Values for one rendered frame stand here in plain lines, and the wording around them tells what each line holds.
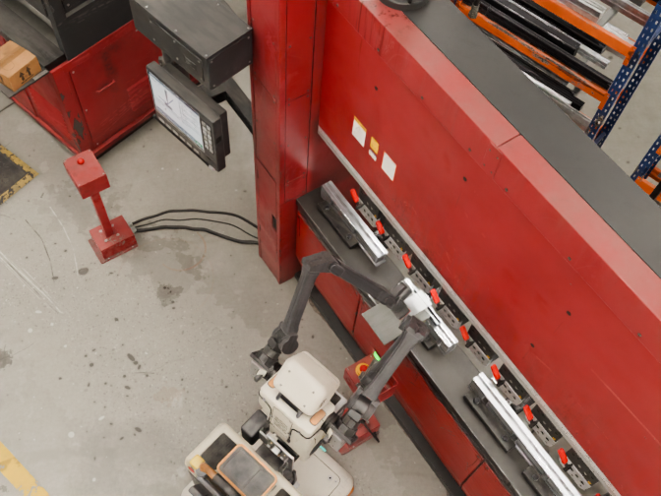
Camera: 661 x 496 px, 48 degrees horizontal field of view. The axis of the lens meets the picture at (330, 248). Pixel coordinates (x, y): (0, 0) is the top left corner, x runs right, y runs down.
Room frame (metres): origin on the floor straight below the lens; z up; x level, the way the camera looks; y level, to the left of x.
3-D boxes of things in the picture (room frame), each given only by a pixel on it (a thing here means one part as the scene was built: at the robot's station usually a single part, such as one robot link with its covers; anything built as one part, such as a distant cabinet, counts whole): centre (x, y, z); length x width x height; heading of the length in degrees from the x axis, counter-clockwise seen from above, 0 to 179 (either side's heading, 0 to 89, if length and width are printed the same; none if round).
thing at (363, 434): (1.23, -0.23, 0.06); 0.25 x 0.20 x 0.12; 127
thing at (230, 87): (2.40, 0.59, 1.18); 0.40 x 0.24 x 0.07; 40
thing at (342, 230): (2.00, -0.02, 0.89); 0.30 x 0.05 x 0.03; 40
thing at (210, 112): (2.17, 0.70, 1.42); 0.45 x 0.12 x 0.36; 52
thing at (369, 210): (1.90, -0.18, 1.26); 0.15 x 0.09 x 0.17; 40
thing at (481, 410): (1.07, -0.79, 0.89); 0.30 x 0.05 x 0.03; 40
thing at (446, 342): (1.54, -0.48, 0.92); 0.39 x 0.06 x 0.10; 40
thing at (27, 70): (2.67, 1.82, 1.04); 0.30 x 0.26 x 0.12; 54
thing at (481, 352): (1.29, -0.69, 1.26); 0.15 x 0.09 x 0.17; 40
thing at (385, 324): (1.48, -0.34, 1.00); 0.26 x 0.18 x 0.01; 130
